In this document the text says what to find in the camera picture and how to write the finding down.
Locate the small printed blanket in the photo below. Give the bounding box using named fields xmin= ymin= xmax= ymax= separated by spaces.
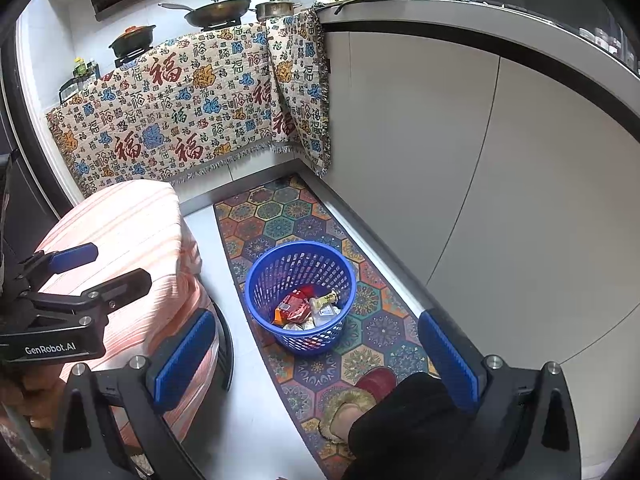
xmin=265 ymin=7 xmax=332 ymax=177

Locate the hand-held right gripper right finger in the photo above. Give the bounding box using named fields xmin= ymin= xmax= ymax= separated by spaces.
xmin=417 ymin=310 xmax=583 ymax=480

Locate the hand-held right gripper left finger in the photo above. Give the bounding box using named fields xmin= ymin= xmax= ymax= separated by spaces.
xmin=51 ymin=308 xmax=218 ymax=480

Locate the orange snack bag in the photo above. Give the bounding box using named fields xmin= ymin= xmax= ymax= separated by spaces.
xmin=272 ymin=285 xmax=316 ymax=325

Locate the white kitchen counter cabinet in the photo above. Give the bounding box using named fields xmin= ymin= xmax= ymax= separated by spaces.
xmin=315 ymin=0 xmax=640 ymax=480

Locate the hexagon patterned floor rug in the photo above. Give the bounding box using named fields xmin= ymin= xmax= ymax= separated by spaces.
xmin=212 ymin=174 xmax=441 ymax=480

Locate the black clay pot red lid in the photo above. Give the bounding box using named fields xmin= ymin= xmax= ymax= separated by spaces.
xmin=109 ymin=25 xmax=157 ymax=59

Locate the blue plastic basket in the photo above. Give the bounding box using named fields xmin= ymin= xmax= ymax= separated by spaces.
xmin=245 ymin=241 xmax=358 ymax=357

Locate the black wok with lid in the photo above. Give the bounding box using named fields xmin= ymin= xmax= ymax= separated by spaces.
xmin=159 ymin=0 xmax=252 ymax=29

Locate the person's left hand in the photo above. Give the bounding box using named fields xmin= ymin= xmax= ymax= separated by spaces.
xmin=0 ymin=362 xmax=68 ymax=426

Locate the clear plastic container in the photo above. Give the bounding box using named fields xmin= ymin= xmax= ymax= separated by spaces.
xmin=314 ymin=306 xmax=343 ymax=330

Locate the steel pot with lid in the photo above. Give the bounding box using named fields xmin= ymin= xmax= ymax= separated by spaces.
xmin=255 ymin=0 xmax=303 ymax=22

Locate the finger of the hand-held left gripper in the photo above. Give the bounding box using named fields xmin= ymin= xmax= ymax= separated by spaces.
xmin=17 ymin=268 xmax=152 ymax=328
xmin=20 ymin=242 xmax=99 ymax=286

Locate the large printed blanket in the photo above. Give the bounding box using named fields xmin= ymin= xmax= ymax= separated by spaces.
xmin=46 ymin=22 xmax=281 ymax=196

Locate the person's leg in black pants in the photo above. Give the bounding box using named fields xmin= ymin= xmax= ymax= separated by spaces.
xmin=342 ymin=372 xmax=481 ymax=480

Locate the black seasoning rack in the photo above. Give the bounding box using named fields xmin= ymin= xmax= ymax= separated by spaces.
xmin=59 ymin=72 xmax=101 ymax=103

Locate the pink striped covered stool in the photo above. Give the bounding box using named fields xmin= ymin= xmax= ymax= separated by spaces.
xmin=32 ymin=180 xmax=221 ymax=453

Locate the red fluffy slipper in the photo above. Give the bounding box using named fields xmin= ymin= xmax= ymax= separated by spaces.
xmin=317 ymin=366 xmax=398 ymax=445

